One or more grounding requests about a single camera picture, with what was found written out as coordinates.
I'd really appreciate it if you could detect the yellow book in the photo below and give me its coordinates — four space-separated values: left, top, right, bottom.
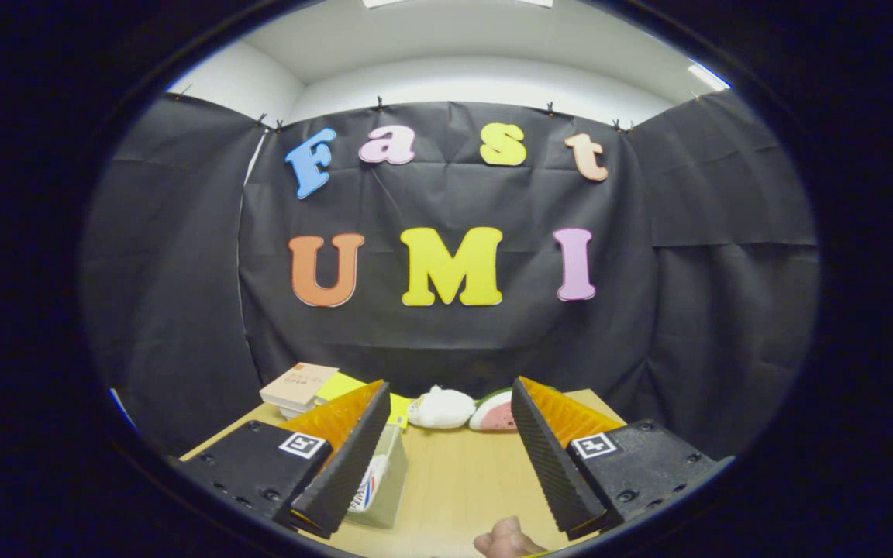
315 372 410 429

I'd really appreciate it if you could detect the white canvas shoe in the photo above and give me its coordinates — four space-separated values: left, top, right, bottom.
348 454 390 514

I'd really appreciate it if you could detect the small ceiling light panel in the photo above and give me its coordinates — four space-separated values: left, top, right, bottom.
687 62 730 92

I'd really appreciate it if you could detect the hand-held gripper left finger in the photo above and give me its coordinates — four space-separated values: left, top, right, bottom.
175 379 393 541

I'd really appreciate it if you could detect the white plush toy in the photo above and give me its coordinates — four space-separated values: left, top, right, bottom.
406 385 478 430

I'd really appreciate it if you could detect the translucent storage box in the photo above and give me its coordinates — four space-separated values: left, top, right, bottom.
344 424 409 530

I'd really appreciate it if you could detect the watermelon slice plush toy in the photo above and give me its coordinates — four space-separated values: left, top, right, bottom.
468 387 517 432

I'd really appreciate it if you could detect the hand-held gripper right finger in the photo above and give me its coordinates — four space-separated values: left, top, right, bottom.
510 376 736 542

